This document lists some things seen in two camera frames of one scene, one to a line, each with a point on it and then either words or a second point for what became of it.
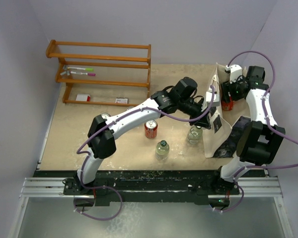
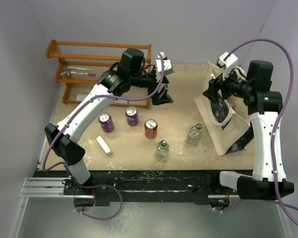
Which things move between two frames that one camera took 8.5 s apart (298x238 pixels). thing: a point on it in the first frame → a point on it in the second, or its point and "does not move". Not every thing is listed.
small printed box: (119, 100) does not move
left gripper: (204, 122) → (163, 97)
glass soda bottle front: (162, 150) does not move
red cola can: (151, 129) does not move
